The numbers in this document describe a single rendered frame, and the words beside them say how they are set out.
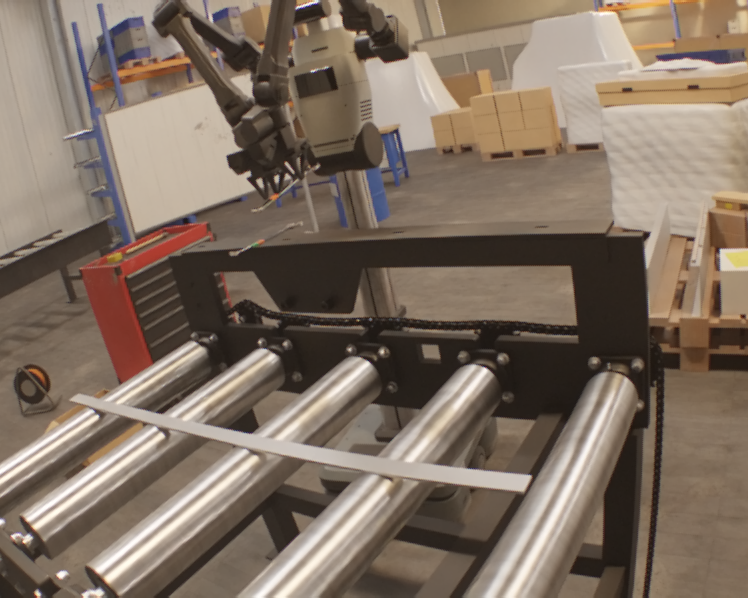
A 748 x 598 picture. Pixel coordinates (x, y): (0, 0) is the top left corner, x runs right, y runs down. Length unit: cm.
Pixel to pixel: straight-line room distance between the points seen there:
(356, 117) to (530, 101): 760
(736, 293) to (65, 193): 1125
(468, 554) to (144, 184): 522
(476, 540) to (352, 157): 129
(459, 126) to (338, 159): 932
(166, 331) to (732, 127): 375
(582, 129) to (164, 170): 609
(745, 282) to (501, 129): 718
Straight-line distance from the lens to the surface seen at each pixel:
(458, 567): 100
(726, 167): 431
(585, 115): 942
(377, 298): 210
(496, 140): 966
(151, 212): 590
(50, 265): 651
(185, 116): 599
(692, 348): 297
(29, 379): 451
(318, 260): 145
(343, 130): 193
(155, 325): 349
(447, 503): 212
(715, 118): 425
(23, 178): 1186
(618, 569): 156
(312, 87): 196
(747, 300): 289
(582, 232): 115
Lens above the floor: 149
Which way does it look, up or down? 19 degrees down
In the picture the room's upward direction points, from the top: 13 degrees counter-clockwise
